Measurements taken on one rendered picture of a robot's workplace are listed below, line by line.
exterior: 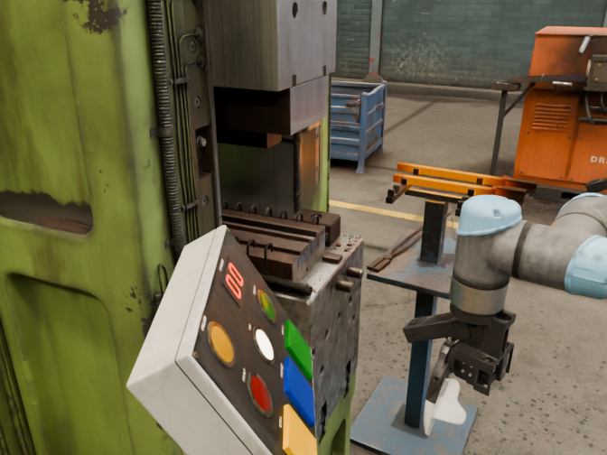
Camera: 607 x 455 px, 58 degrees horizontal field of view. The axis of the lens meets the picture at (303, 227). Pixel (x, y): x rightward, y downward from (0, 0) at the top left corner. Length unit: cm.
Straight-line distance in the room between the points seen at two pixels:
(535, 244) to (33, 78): 88
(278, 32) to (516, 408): 185
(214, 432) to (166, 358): 10
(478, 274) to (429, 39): 826
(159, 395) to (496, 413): 191
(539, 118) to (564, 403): 265
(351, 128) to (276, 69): 395
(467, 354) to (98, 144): 66
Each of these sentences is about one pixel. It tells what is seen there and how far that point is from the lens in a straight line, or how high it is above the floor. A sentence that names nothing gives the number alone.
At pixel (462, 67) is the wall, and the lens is 886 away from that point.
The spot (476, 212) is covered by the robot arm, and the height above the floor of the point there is 128.
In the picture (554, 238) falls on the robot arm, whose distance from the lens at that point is 72.
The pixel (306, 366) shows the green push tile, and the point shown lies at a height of 100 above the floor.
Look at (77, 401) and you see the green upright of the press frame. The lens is 147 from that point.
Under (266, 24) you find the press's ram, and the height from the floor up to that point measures 148.
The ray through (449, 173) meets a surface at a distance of 186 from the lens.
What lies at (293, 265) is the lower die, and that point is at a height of 97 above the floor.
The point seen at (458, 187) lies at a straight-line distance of 173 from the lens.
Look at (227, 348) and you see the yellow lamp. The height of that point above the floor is 116.
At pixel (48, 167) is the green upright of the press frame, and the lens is 116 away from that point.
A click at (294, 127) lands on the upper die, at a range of 112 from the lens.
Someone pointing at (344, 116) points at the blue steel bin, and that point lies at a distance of 500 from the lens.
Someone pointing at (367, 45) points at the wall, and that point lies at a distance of 927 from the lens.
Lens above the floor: 154
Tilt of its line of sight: 24 degrees down
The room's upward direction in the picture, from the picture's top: straight up
